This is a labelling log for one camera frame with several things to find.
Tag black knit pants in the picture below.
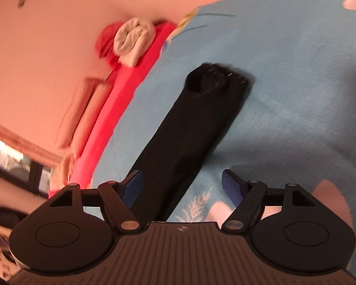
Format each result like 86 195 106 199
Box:
127 62 255 223

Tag red ruffled cloth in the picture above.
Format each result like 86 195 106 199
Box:
94 21 128 69

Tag pink folded pillow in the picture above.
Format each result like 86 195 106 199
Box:
56 77 114 155

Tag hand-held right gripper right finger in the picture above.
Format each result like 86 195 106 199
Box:
221 169 319 233

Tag blue floral blanket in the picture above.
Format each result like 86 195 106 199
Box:
84 0 356 229

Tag window with dark frame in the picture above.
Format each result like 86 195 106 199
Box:
0 118 63 197

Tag beige crumpled cloth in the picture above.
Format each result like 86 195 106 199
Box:
52 153 78 191

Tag cream folded clothes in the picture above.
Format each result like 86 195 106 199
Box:
114 17 157 67

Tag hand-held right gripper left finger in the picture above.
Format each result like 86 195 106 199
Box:
46 169 145 234

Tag pink blanket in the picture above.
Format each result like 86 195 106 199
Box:
48 21 179 199

